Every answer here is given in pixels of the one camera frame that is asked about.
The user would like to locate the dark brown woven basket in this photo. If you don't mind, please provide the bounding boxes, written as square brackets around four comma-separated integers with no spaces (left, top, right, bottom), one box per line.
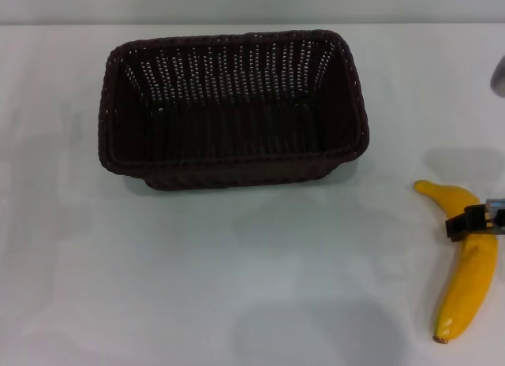
[95,28,372,192]

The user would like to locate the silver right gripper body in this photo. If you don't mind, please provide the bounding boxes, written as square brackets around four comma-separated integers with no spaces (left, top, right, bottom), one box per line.
[484,197,505,236]

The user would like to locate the yellow banana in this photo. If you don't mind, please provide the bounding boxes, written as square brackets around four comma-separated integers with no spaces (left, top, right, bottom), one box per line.
[413,179,499,345]

